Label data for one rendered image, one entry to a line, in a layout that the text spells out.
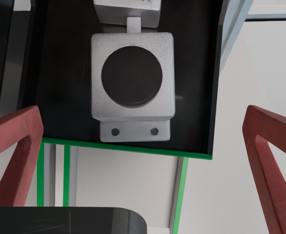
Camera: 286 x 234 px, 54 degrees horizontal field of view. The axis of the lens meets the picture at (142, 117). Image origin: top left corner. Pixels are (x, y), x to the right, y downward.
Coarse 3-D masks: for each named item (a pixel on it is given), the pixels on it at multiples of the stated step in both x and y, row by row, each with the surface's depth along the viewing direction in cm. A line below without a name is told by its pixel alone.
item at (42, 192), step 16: (16, 16) 29; (16, 32) 29; (16, 48) 29; (16, 64) 30; (16, 80) 30; (16, 96) 31; (0, 112) 31; (16, 144) 32; (48, 144) 30; (0, 160) 33; (48, 160) 30; (0, 176) 33; (48, 176) 31; (32, 192) 34; (48, 192) 31
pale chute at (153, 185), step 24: (72, 168) 32; (96, 168) 35; (120, 168) 35; (144, 168) 34; (168, 168) 34; (72, 192) 33; (96, 192) 36; (120, 192) 35; (144, 192) 35; (168, 192) 35; (144, 216) 36; (168, 216) 36
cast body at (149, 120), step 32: (128, 32) 19; (160, 32) 15; (96, 64) 15; (128, 64) 14; (160, 64) 15; (96, 96) 14; (128, 96) 13; (160, 96) 14; (128, 128) 17; (160, 128) 17
